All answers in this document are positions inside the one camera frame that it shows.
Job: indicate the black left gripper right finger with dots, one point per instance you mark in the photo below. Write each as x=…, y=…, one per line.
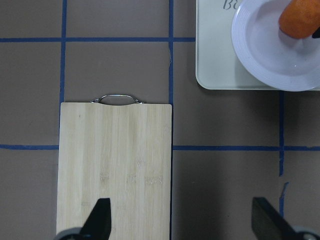
x=267, y=223

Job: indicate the orange fruit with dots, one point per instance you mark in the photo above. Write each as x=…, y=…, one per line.
x=300, y=18

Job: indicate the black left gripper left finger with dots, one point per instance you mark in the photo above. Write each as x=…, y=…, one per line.
x=98, y=224

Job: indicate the white round plate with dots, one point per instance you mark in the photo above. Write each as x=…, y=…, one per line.
x=272, y=57

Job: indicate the cream bear tray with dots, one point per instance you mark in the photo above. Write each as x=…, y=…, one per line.
x=216, y=65

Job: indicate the bamboo cutting board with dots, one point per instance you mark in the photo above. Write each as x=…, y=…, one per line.
x=119, y=152

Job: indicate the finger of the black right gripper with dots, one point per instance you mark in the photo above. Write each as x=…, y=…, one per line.
x=316, y=34

